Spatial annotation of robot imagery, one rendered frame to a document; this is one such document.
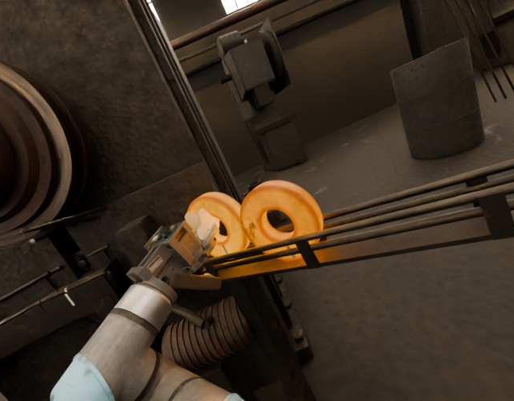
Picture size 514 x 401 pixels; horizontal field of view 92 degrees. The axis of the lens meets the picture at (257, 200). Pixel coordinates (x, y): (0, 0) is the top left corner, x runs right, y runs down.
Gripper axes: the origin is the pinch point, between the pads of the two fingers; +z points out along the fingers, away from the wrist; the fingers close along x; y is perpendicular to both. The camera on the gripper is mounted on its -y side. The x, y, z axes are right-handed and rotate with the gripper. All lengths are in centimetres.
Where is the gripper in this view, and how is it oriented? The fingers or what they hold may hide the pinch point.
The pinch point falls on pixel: (215, 219)
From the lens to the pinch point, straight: 55.6
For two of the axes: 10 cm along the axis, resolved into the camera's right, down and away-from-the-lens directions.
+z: 3.1, -6.3, 7.1
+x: -8.1, 2.0, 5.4
